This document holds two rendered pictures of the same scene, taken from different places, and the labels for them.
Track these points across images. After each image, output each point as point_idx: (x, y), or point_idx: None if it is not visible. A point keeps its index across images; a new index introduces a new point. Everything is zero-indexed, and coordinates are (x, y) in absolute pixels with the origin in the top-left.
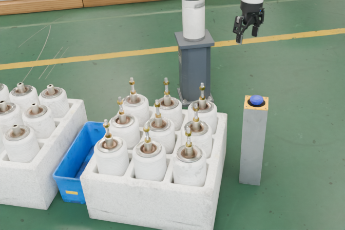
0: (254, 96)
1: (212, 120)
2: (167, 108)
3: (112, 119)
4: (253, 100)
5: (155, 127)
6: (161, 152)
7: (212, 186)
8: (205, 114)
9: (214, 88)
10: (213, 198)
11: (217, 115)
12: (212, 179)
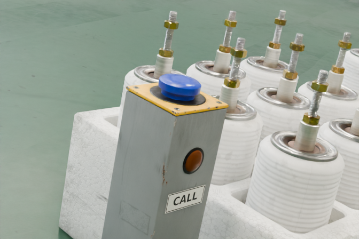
0: (192, 81)
1: (255, 167)
2: (336, 122)
3: (343, 86)
4: (176, 73)
5: (275, 93)
6: (197, 72)
7: (91, 120)
8: (267, 136)
9: None
10: (79, 139)
11: (307, 237)
12: (103, 127)
